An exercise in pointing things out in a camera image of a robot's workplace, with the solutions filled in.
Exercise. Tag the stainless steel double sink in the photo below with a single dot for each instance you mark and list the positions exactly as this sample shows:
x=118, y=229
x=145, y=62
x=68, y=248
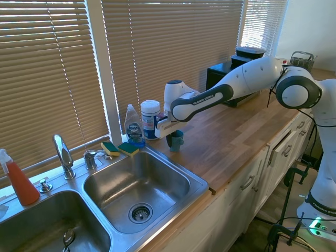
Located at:
x=147, y=181

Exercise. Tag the black microwave oven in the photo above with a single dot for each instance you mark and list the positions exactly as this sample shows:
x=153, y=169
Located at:
x=214, y=76

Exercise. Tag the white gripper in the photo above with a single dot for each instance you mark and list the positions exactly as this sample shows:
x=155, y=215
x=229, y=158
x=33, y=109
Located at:
x=165, y=127

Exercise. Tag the chrome sink faucet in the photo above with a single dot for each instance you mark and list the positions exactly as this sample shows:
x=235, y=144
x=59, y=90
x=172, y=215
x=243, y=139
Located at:
x=64, y=156

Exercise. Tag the white wipes canister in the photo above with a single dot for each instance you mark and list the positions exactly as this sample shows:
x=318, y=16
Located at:
x=149, y=115

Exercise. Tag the teal ceramic mug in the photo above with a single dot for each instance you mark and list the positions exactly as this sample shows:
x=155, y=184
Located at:
x=177, y=144

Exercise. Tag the black dishwasher appliance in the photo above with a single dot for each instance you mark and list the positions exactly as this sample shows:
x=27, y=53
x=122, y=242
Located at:
x=312, y=149

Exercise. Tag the medium tan window blind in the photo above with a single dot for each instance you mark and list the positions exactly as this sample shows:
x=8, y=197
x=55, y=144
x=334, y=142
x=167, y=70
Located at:
x=170, y=52

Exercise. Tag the black C-clamp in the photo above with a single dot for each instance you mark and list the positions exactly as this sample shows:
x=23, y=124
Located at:
x=302, y=172
x=278, y=231

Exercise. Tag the clear Dawn dish soap bottle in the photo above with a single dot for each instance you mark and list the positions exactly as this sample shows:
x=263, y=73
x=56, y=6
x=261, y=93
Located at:
x=134, y=126

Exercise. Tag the white window frame post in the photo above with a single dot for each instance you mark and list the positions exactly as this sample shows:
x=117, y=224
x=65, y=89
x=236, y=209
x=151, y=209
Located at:
x=105, y=65

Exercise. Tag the white kitchen cabinet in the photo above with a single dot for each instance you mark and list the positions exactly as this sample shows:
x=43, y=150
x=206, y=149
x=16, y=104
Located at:
x=236, y=207

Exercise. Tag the yellow green sponge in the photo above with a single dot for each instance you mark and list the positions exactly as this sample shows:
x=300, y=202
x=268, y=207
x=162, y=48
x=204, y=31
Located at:
x=128, y=149
x=110, y=149

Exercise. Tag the narrow white window blind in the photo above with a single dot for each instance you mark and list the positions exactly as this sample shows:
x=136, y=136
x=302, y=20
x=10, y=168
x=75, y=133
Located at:
x=262, y=23

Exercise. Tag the chrome soap dispenser pump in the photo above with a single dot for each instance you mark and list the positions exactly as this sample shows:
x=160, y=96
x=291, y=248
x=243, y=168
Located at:
x=90, y=160

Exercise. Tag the chrome sink stopper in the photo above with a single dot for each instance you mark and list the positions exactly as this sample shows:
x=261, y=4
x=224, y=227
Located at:
x=68, y=236

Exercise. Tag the orange spray bottle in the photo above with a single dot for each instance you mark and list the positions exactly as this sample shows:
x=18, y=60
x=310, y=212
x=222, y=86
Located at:
x=22, y=185

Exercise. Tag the metal drain strainer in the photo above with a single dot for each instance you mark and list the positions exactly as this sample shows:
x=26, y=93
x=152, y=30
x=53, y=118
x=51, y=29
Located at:
x=140, y=212

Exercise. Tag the wide tan window blind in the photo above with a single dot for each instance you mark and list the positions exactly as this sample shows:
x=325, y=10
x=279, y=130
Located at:
x=44, y=86

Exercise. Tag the small chrome sink knob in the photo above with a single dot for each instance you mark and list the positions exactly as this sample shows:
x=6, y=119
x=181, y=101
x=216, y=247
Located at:
x=45, y=186

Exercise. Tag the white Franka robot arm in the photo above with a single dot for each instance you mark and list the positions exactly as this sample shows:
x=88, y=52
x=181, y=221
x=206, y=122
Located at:
x=204, y=101

